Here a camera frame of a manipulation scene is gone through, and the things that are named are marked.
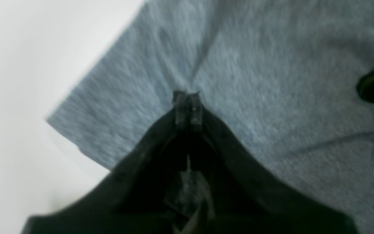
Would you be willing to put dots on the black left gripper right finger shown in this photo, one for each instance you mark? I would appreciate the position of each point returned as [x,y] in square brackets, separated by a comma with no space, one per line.
[240,196]

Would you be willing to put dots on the grey t-shirt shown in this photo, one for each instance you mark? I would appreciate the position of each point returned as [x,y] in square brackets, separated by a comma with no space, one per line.
[280,73]

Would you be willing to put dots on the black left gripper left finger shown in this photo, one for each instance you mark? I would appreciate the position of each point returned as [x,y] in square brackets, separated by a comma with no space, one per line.
[130,199]

